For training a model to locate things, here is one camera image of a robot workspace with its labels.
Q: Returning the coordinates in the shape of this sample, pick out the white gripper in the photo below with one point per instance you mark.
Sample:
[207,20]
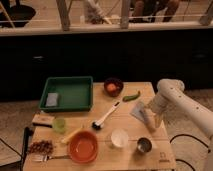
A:
[157,106]

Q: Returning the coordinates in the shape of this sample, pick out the grey towel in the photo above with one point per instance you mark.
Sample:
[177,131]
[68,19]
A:
[139,112]

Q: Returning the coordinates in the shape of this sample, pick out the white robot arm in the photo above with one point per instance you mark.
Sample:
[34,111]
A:
[171,90]

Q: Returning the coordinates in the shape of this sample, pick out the dark red small bowl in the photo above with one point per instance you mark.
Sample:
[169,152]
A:
[119,84]

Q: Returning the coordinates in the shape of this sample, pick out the red orange bowl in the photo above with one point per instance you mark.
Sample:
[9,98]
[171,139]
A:
[83,147]

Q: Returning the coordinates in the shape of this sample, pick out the green chili pepper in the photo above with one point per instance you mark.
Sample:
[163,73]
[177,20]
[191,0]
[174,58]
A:
[131,97]

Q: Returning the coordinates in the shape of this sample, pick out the small metal cup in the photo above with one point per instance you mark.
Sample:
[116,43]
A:
[144,145]

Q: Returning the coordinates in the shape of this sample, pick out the white cup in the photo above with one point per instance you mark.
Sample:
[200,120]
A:
[119,138]

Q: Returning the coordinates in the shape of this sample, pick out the orange fruit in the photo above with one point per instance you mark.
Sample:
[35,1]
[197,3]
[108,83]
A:
[111,87]

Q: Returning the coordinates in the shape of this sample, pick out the green plastic tray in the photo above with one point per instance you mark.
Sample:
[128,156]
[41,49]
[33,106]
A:
[75,93]

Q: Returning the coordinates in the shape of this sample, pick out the green plastic cup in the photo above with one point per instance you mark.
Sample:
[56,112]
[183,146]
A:
[59,125]

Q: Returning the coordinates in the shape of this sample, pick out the grey sponge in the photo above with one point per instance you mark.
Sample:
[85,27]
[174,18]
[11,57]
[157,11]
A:
[52,100]

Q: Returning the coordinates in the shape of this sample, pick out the seated person in background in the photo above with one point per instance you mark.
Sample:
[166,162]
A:
[152,7]

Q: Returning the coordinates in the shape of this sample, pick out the wooden block brush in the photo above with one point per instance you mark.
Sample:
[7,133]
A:
[42,120]

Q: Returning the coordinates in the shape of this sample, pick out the white handled dish brush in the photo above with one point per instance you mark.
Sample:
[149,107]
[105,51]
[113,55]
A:
[97,124]

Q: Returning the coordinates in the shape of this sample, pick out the black table side bracket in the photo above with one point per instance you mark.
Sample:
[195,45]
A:
[27,134]

